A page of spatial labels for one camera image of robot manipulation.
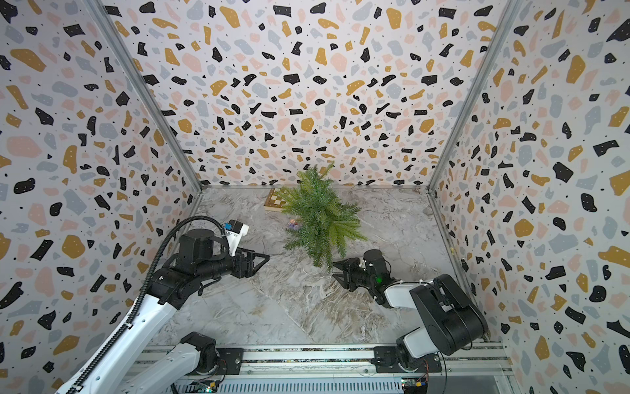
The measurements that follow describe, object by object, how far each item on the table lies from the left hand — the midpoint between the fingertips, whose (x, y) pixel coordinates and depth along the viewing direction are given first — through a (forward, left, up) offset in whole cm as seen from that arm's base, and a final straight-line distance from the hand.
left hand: (263, 255), depth 71 cm
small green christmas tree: (+8, -18, +5) cm, 20 cm away
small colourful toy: (+26, -4, -21) cm, 34 cm away
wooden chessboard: (+41, +5, -20) cm, 46 cm away
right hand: (+4, -20, -16) cm, 26 cm away
